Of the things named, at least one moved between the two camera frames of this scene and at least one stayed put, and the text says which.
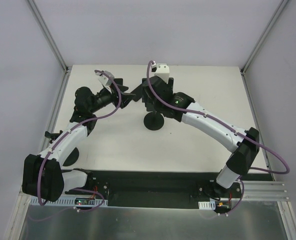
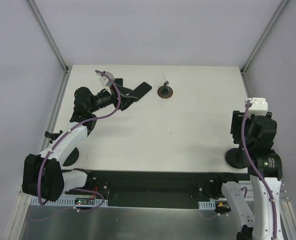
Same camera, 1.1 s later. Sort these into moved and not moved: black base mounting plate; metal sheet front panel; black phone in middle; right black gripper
Moved: right black gripper
Not moved: metal sheet front panel; black phone in middle; black base mounting plate
